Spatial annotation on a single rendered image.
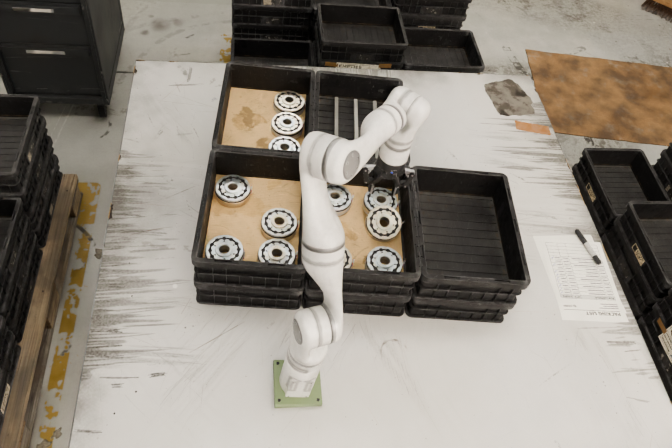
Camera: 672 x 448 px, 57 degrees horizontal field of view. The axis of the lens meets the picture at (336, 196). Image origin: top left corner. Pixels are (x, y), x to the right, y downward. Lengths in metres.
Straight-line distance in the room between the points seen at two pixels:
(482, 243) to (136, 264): 1.02
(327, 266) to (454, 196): 0.78
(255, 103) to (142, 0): 2.07
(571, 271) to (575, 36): 2.60
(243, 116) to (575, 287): 1.20
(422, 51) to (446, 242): 1.58
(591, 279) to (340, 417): 0.94
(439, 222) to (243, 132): 0.69
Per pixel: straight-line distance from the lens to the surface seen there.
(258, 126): 2.07
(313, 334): 1.40
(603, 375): 1.99
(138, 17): 3.97
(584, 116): 3.87
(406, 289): 1.72
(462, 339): 1.87
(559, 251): 2.17
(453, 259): 1.84
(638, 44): 4.69
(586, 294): 2.11
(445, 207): 1.95
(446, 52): 3.31
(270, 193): 1.88
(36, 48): 3.07
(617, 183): 3.17
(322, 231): 1.27
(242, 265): 1.61
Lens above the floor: 2.29
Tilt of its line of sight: 50 degrees down
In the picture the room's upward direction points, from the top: 11 degrees clockwise
